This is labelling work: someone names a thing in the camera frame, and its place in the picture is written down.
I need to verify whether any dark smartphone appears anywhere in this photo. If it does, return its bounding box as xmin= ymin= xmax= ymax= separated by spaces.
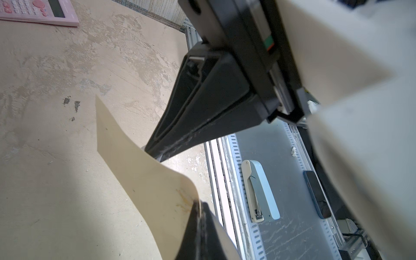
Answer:
xmin=303 ymin=171 xmax=332 ymax=219

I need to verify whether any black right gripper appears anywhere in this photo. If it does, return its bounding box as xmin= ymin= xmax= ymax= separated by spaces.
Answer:
xmin=145 ymin=1 xmax=306 ymax=162

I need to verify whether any white stapler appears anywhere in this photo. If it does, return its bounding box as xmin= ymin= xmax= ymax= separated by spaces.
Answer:
xmin=241 ymin=160 xmax=281 ymax=223

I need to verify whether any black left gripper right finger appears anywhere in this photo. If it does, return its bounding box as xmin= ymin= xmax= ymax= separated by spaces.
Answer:
xmin=201 ymin=202 xmax=242 ymax=260

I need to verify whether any tan manila envelope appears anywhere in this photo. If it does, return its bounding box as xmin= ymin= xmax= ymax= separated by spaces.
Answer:
xmin=95 ymin=95 xmax=243 ymax=260

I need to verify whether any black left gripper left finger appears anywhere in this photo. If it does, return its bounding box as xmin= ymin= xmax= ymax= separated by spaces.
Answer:
xmin=175 ymin=200 xmax=202 ymax=260

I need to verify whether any pink calculator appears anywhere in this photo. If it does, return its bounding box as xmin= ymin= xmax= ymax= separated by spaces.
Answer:
xmin=1 ymin=0 xmax=79 ymax=27

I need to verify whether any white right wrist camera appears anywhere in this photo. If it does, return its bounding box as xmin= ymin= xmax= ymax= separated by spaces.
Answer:
xmin=277 ymin=1 xmax=416 ymax=260

